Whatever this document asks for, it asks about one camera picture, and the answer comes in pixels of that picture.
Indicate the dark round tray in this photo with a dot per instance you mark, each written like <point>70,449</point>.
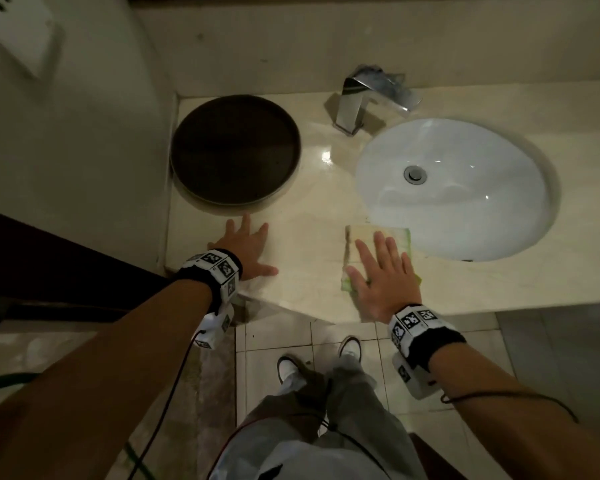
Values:
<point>235,149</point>

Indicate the black wristband with markers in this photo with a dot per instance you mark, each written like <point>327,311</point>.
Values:
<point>200,274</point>
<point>430,339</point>

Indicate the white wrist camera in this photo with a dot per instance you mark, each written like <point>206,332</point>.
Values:
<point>212,329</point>
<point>415,379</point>

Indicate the person's right shoe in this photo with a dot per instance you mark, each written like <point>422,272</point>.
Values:
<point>350,348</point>

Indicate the person's left hand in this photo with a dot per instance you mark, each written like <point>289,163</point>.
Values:
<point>245,254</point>

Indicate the person's shoe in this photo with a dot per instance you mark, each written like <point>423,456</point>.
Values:
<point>287,368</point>
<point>350,348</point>

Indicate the chrome sink drain stopper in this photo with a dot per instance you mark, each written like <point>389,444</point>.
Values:
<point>414,174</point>

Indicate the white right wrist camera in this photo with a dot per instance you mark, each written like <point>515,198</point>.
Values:
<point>415,379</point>

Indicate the white oval sink basin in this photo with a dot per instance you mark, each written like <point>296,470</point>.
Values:
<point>455,214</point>

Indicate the person's right forearm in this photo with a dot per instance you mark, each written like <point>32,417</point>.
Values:
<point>520,429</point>

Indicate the white green-edged cleaning cloth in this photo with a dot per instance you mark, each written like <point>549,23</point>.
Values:
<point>351,249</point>

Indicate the black left wristband with markers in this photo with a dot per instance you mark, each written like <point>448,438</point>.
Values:
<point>200,274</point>

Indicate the person's left forearm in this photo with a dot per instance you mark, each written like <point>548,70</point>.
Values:
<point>90,394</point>

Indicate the dark wooden ledge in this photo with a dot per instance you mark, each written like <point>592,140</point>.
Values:
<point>55,264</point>

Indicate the black right wristband with markers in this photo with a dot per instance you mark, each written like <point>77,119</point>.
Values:
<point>430,339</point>

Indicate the person's right hand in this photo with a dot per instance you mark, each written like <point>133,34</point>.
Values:
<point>385,289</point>

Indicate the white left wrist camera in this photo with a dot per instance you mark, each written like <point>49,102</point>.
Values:
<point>212,329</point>

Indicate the white wall socket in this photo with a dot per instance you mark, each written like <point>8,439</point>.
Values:
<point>20,29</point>

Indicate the person's left shoe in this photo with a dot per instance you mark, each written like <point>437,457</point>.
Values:
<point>287,368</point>

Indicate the chrome faucet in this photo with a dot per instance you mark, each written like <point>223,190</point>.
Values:
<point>350,109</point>

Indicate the person's grey trousers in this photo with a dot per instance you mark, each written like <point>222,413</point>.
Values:
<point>290,434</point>

